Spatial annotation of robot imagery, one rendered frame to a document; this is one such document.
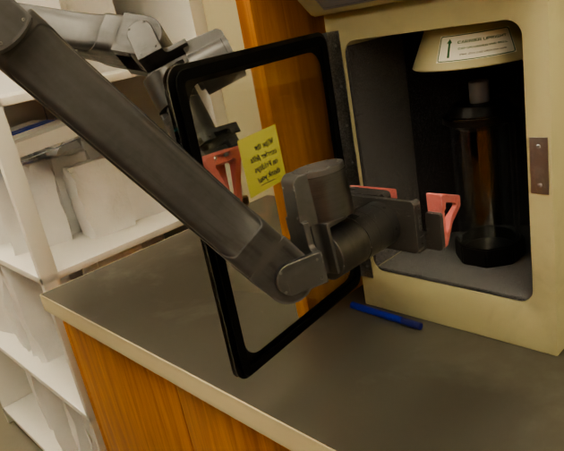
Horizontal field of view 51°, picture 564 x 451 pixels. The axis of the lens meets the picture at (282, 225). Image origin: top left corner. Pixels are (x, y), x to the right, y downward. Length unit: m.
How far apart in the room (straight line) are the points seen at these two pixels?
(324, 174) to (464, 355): 0.37
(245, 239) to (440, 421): 0.33
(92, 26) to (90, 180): 0.92
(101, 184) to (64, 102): 1.20
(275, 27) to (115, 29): 0.22
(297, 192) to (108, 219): 1.20
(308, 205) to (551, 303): 0.36
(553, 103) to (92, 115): 0.50
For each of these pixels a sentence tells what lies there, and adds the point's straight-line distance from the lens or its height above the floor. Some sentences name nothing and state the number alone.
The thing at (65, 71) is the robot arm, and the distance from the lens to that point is 0.56.
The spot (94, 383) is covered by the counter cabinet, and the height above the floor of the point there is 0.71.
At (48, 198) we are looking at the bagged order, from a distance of 1.78.
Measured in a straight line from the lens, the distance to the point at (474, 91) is 0.89.
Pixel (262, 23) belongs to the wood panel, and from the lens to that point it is 0.89.
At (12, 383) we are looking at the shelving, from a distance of 2.86.
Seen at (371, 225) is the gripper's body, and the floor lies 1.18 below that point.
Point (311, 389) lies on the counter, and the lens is 0.83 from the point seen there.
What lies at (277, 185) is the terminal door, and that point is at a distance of 0.78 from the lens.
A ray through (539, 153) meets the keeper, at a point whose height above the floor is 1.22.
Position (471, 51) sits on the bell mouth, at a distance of 0.80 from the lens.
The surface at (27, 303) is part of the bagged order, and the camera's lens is 2.04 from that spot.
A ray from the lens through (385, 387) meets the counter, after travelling 0.82.
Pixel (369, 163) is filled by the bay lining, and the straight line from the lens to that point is 0.92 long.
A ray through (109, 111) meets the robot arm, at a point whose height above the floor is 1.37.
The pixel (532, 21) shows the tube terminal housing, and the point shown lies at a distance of 0.74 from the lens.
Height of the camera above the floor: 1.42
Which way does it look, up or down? 19 degrees down
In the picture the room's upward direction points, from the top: 11 degrees counter-clockwise
